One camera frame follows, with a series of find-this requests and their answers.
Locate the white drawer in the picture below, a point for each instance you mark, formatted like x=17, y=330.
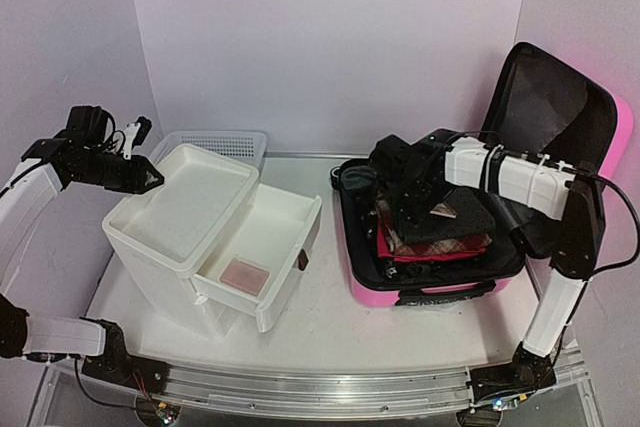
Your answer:
x=276, y=231

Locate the pink hard-shell suitcase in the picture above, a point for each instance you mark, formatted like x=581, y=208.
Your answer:
x=540, y=105

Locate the eyeshadow palette brown shades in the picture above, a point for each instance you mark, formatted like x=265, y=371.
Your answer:
x=442, y=211

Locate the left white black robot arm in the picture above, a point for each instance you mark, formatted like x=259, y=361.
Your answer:
x=31, y=335

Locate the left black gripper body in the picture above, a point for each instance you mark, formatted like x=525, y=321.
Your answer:
x=97, y=170

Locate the solid red folded garment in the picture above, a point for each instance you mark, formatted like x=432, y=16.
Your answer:
x=390, y=246

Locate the white rectangular foam box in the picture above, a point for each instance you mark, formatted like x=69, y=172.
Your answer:
x=164, y=236

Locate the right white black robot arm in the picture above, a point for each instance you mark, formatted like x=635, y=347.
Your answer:
x=561, y=192

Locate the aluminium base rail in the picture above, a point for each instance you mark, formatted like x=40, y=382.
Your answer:
x=329, y=396

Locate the white perforated plastic basket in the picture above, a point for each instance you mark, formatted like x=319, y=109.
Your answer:
x=245, y=146

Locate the black polka dot garment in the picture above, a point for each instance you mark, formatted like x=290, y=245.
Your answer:
x=472, y=218

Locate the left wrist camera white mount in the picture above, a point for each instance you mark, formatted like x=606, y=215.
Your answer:
x=130, y=134

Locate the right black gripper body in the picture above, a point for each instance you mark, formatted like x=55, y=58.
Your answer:
x=424, y=202

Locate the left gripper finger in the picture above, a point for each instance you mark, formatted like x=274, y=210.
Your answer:
x=140, y=176
x=144, y=125

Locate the pink square compact case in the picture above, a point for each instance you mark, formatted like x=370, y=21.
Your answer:
x=245, y=277

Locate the red plaid folded garment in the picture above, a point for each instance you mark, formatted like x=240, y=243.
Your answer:
x=458, y=228

